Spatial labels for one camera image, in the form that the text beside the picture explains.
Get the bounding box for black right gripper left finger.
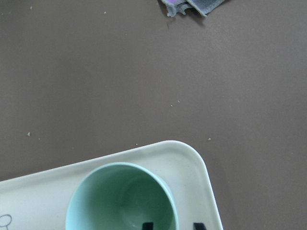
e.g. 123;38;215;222
142;222;154;230

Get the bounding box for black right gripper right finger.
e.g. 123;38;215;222
193;222;207;230

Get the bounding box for green plastic cup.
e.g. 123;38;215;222
65;162;179;230

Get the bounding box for beige rabbit tray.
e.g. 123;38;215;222
0;140;223;230

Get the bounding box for grey folded cloth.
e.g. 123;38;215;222
161;0;225;17

